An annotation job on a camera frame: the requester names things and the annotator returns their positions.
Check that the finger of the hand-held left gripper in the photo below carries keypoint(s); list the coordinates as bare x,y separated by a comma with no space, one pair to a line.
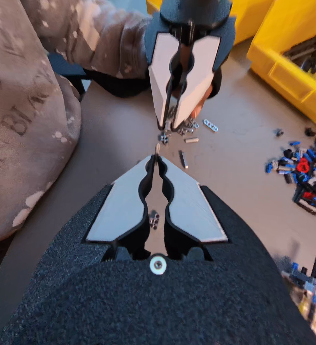
201,70
160,75

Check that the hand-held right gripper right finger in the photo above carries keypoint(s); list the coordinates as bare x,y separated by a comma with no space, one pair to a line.
195,213

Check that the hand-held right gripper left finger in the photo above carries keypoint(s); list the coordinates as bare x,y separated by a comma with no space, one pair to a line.
117,213

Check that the yellow bin with red panels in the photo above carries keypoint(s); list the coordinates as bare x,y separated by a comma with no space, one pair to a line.
282,80

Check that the person's left forearm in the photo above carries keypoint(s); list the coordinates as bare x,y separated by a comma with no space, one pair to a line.
98,35

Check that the grey desk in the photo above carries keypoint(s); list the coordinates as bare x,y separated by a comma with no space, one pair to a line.
241,107

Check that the person's left hand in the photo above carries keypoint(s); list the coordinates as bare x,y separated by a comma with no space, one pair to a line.
202,101

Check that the scattered chrome beams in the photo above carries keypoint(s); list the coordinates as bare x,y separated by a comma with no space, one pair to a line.
210,125

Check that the light grey short axle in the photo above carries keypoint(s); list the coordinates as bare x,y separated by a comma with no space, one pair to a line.
191,140

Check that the small grey bush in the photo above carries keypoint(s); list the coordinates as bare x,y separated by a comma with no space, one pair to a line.
279,132

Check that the heap of dark building pieces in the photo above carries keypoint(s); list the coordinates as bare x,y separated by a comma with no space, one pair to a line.
308,54

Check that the pile of small coloured connectors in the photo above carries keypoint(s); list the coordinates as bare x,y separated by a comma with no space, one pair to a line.
303,172

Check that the small black connector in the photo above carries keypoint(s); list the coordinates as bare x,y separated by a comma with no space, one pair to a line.
310,132

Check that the transparent engine block assembly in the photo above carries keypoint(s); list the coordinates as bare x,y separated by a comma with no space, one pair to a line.
314,296

